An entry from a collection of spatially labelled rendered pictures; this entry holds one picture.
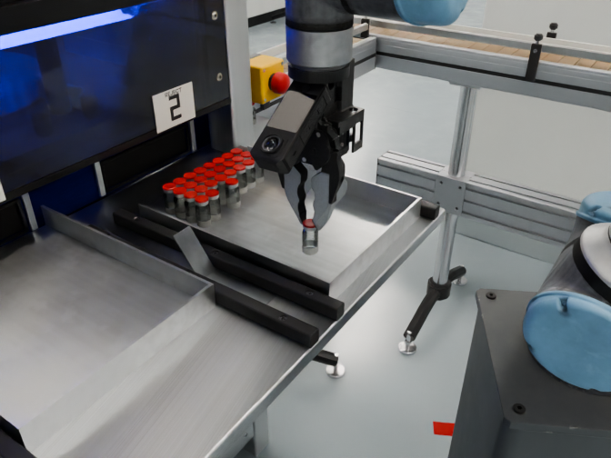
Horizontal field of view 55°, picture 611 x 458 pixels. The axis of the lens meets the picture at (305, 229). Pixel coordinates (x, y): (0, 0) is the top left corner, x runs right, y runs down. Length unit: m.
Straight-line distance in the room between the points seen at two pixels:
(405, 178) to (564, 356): 1.29
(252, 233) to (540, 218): 1.07
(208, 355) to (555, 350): 0.36
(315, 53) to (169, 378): 0.38
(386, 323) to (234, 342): 1.40
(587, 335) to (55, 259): 0.67
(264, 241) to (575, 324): 0.44
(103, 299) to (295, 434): 1.04
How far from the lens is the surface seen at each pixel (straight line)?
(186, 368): 0.67
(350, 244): 0.84
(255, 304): 0.71
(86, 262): 0.86
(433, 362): 1.95
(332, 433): 1.72
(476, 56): 1.64
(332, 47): 0.65
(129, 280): 0.80
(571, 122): 2.28
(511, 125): 2.33
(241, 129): 1.10
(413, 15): 0.60
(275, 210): 0.92
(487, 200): 1.79
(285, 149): 0.63
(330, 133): 0.68
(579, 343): 0.62
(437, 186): 1.83
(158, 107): 0.94
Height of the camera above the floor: 1.35
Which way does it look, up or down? 32 degrees down
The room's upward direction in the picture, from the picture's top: straight up
